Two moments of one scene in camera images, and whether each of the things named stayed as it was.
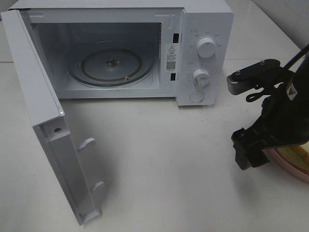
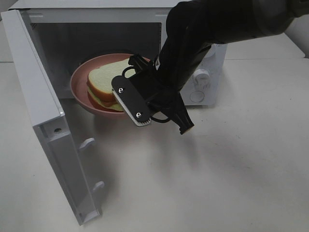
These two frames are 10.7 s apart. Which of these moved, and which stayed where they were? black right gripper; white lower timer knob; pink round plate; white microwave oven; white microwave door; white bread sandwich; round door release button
Moved: pink round plate; white bread sandwich; black right gripper
Stayed: round door release button; white microwave door; white lower timer knob; white microwave oven
